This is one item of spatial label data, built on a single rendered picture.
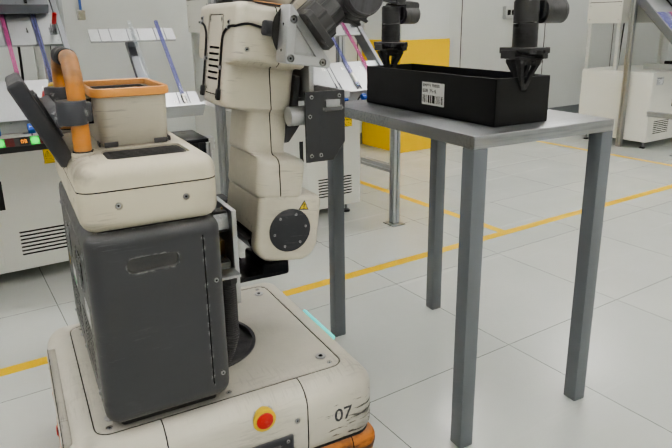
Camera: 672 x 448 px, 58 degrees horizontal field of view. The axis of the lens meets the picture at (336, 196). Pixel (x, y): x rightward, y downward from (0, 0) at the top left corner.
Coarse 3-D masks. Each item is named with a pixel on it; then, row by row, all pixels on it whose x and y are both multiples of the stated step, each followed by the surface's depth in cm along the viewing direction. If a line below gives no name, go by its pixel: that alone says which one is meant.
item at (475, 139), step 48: (432, 144) 214; (480, 144) 134; (336, 192) 197; (432, 192) 218; (480, 192) 137; (336, 240) 201; (432, 240) 222; (480, 240) 141; (336, 288) 206; (432, 288) 227; (576, 288) 166; (336, 336) 210; (576, 336) 169; (576, 384) 172
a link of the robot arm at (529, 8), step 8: (520, 0) 138; (528, 0) 137; (536, 0) 137; (544, 0) 139; (520, 8) 138; (528, 8) 137; (536, 8) 138; (544, 8) 140; (520, 16) 139; (528, 16) 138; (536, 16) 138; (544, 16) 141
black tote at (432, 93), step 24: (384, 72) 180; (408, 72) 170; (432, 72) 161; (456, 72) 177; (480, 72) 168; (504, 72) 160; (384, 96) 182; (408, 96) 172; (432, 96) 162; (456, 96) 153; (480, 96) 146; (504, 96) 142; (528, 96) 146; (480, 120) 147; (504, 120) 144; (528, 120) 148
